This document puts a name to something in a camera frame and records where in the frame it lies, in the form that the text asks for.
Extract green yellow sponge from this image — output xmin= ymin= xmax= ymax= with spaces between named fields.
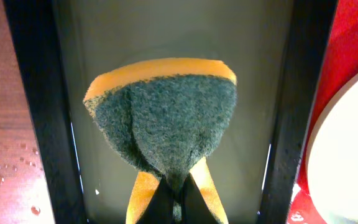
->
xmin=83 ymin=58 xmax=237 ymax=223

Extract dark green sponge tray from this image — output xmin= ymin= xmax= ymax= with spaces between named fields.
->
xmin=4 ymin=1 xmax=337 ymax=223

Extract red plastic tray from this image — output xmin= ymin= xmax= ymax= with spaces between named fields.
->
xmin=286 ymin=0 xmax=358 ymax=224

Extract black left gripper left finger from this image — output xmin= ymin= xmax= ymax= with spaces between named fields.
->
xmin=136 ymin=177 xmax=174 ymax=224

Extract light green plate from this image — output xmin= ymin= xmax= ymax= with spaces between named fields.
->
xmin=306 ymin=74 xmax=358 ymax=223

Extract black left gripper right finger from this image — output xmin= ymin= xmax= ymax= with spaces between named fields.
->
xmin=180 ymin=173 xmax=218 ymax=224

